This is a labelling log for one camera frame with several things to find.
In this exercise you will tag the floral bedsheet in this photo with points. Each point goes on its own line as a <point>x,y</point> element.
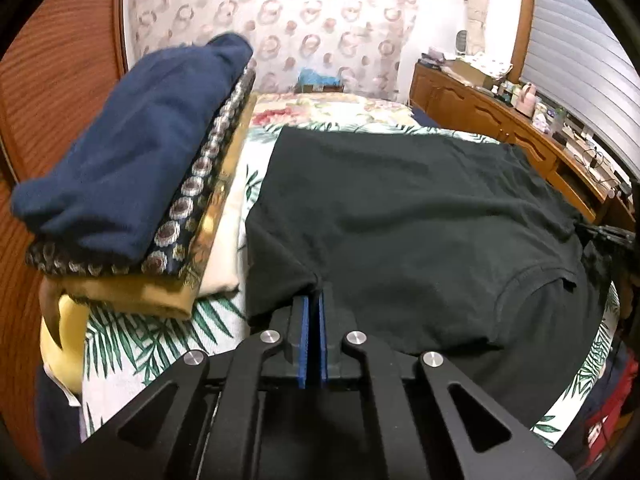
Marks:
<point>325,110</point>

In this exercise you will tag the cream folded garment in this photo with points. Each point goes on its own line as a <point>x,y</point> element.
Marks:
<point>225,250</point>

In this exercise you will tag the wooden sideboard cabinet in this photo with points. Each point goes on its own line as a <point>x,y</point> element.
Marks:
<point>475,105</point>

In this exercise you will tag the wooden louvered wardrobe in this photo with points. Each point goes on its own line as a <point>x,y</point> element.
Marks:
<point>50,85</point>

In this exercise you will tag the pink thermos jug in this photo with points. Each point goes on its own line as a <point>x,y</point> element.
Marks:
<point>526,100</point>

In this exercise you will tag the cardboard box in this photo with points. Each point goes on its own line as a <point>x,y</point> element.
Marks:
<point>462,74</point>

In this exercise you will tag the beige window curtain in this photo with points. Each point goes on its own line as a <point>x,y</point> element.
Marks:
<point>482,5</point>

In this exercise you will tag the navy bed sheet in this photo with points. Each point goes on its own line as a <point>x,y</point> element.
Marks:
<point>422,117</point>

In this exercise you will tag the grey window blind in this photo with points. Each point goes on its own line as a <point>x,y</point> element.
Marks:
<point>575,50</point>

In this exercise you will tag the mustard folded garment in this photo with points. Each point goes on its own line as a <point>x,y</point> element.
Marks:
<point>150,295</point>

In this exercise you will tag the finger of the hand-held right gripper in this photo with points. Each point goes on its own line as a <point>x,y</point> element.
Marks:
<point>600,232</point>

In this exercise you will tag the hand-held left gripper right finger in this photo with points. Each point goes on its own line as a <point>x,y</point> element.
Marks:
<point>322,345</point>

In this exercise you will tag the circle patterned folded garment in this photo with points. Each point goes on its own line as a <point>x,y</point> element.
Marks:
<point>200,185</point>

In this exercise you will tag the circle print sheer curtain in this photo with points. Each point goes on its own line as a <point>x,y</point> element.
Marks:
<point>325,10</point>

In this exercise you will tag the black printed t-shirt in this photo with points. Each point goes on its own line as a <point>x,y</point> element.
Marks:
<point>400,220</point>

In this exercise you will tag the small desk fan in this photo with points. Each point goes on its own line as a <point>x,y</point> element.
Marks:
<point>461,42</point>

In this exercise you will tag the yellow folded garment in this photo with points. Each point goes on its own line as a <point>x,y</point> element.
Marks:
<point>65,355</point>

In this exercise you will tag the small brown box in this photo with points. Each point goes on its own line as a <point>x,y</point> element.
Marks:
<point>325,89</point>

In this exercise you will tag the white floral cloth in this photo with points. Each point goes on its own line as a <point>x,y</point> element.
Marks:
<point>487,64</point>

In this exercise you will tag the blue crumpled cloth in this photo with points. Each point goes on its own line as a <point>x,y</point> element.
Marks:
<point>317,77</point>

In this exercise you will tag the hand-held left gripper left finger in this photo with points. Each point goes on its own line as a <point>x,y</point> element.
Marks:
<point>301,345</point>

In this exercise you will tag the red and navy cloth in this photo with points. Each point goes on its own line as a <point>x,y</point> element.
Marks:
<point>600,410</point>

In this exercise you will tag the navy folded garment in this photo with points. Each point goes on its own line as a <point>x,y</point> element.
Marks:
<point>125,150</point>

